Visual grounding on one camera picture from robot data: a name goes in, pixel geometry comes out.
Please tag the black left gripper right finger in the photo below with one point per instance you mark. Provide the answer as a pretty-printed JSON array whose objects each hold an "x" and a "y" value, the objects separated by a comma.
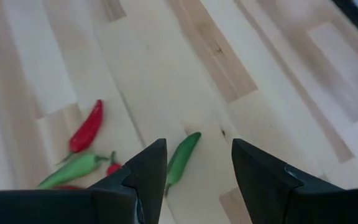
[{"x": 291, "y": 205}]

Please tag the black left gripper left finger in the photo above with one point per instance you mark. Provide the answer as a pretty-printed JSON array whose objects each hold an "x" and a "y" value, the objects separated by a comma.
[{"x": 73, "y": 208}]

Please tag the red chili pepper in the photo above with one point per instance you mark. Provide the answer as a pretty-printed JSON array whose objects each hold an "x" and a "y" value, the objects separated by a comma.
[
  {"x": 87, "y": 132},
  {"x": 68, "y": 187},
  {"x": 113, "y": 169}
]

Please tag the green chili pepper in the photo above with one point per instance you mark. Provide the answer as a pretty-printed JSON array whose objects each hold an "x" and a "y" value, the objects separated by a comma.
[
  {"x": 182, "y": 158},
  {"x": 73, "y": 169}
]

